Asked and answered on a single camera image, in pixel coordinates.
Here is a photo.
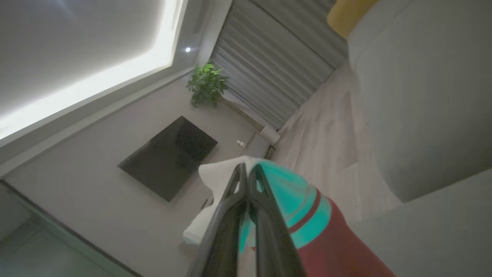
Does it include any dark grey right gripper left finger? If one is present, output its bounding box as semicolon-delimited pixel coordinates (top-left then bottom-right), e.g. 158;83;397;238
187;163;247;277

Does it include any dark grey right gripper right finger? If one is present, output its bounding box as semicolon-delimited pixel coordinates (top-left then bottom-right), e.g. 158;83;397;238
249;165;307;277

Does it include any red basketball jersey white trim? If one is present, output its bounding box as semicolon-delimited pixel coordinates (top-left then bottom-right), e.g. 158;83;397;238
184;156;396;277

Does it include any grey television cabinet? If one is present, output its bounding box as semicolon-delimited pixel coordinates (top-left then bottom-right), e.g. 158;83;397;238
200;133;275;210

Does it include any white ribbed basket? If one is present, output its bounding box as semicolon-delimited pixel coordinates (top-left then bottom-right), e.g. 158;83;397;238
261;124;281;145

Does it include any green potted plant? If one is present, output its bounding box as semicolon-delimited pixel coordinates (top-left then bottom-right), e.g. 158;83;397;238
186;63;230;108

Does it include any grey pleated curtain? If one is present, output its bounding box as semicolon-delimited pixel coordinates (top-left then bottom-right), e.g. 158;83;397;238
209;0;348;129

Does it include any ceiling light strip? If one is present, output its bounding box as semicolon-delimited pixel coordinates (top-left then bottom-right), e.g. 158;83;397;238
0;0;189;141

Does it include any grey fabric sofa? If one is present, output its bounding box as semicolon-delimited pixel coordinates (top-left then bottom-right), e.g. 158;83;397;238
348;0;492;277

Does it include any yellow cushion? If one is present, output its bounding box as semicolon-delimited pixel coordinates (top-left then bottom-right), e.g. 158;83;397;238
327;0;379;39

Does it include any black wall television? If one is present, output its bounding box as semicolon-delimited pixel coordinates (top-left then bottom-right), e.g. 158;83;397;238
118;116;218;202

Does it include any glass door dark frame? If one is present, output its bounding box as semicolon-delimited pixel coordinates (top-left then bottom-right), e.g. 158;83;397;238
0;181;143;277

